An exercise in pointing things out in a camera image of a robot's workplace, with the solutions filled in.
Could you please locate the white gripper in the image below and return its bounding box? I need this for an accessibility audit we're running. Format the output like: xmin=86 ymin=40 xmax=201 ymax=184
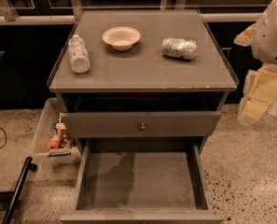
xmin=234 ymin=6 xmax=277 ymax=125

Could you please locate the silver green 7up can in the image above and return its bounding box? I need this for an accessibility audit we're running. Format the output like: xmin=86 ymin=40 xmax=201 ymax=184
xmin=161 ymin=37 xmax=197 ymax=60

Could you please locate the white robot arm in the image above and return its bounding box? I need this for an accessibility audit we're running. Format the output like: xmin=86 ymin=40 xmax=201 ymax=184
xmin=234 ymin=0 xmax=277 ymax=125

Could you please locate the grey wooden drawer cabinet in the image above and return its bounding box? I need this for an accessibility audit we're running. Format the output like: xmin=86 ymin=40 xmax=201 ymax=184
xmin=47 ymin=8 xmax=240 ymax=224

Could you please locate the grey top drawer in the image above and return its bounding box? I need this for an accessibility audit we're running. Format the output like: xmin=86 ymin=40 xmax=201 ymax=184
xmin=61 ymin=111 xmax=221 ymax=138

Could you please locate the brass round drawer knob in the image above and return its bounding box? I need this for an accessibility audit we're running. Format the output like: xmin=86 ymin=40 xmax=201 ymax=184
xmin=139 ymin=123 xmax=146 ymax=132

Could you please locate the grey open middle drawer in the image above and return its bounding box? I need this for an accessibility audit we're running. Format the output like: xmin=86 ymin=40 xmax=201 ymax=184
xmin=61 ymin=138 xmax=224 ymax=224

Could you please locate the white paper bowl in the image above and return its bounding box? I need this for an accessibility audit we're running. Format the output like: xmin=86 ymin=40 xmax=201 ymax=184
xmin=102 ymin=26 xmax=141 ymax=51

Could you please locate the clear plastic water bottle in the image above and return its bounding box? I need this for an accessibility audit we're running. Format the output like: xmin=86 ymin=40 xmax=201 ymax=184
xmin=68 ymin=35 xmax=90 ymax=74

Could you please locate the brown snack box in bin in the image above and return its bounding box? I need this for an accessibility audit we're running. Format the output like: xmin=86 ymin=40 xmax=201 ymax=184
xmin=56 ymin=122 xmax=74 ymax=148

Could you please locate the clear plastic storage bin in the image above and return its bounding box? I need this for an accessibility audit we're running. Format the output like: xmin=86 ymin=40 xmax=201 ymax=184
xmin=33 ymin=98 xmax=81 ymax=166

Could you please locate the orange toy in bin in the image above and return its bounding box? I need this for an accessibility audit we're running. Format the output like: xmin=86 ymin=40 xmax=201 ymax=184
xmin=47 ymin=136 xmax=61 ymax=150

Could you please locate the black metal pole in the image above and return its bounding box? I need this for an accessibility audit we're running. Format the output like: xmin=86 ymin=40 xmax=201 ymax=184
xmin=2 ymin=157 xmax=37 ymax=224

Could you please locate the metal railing frame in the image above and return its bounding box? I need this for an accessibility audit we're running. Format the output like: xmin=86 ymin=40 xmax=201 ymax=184
xmin=0 ymin=0 xmax=277 ymax=26

